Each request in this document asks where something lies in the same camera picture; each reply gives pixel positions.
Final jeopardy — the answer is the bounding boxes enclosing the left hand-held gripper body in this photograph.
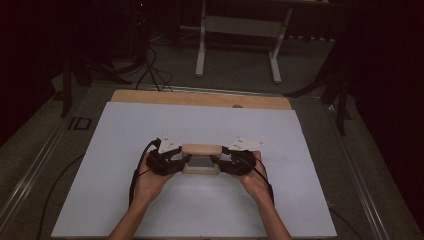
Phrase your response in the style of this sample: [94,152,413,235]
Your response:
[145,134,184,177]

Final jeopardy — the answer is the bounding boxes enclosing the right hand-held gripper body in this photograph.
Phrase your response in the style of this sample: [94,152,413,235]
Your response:
[220,135,264,176]

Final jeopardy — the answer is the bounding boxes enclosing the wooden block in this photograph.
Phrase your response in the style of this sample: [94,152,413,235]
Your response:
[181,143,223,176]

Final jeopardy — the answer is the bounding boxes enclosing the person's left hand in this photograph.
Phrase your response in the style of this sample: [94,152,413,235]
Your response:
[131,156,174,209]

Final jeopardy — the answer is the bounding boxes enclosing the person's right hand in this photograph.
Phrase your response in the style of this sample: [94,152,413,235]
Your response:
[238,151,273,203]

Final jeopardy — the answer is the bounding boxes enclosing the white table cover sheet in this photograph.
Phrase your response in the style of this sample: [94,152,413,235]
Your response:
[51,101,338,239]

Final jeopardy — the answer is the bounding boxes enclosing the black floor socket box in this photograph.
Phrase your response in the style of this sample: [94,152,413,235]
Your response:
[68,116,93,132]

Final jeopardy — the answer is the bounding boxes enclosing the black floor stand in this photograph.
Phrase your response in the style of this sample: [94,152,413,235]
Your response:
[284,66,353,136]
[59,54,134,118]

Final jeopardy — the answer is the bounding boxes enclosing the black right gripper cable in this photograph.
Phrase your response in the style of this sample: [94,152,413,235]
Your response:
[244,156,276,205]

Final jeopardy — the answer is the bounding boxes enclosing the bundle of black floor cables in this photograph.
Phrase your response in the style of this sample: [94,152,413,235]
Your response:
[134,43,174,93]

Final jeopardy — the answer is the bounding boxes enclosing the black floor cable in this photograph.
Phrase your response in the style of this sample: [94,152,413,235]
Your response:
[328,206,363,240]
[35,153,86,240]

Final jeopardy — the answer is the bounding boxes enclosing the metal floor rail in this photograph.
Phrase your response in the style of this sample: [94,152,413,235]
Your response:
[0,109,73,231]
[321,103,391,240]

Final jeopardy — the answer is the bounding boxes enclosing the white metal desk frame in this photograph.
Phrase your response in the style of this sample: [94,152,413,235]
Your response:
[194,0,331,84]

